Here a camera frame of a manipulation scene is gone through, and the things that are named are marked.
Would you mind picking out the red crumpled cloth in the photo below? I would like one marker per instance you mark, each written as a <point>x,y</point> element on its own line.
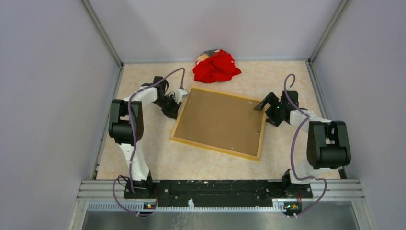
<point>215,65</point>

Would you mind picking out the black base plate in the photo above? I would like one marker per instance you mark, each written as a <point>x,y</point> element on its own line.
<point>217,193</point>

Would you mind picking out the yellow wooden photo frame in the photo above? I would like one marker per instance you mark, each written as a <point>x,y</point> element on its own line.
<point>177,127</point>

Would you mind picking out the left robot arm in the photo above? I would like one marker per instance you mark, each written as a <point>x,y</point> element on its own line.
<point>126,123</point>

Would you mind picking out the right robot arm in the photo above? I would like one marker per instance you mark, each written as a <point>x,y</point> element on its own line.
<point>327,147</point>

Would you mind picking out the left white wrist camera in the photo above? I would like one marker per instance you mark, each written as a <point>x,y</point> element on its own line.
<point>180,93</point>

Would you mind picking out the aluminium front rail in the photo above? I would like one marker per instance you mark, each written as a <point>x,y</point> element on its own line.
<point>341,206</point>

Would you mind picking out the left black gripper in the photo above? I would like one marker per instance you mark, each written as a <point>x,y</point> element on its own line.
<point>173,112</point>

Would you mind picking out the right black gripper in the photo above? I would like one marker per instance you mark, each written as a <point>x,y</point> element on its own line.
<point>271,119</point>

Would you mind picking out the brown backing board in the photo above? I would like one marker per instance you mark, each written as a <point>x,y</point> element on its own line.
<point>219,120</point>

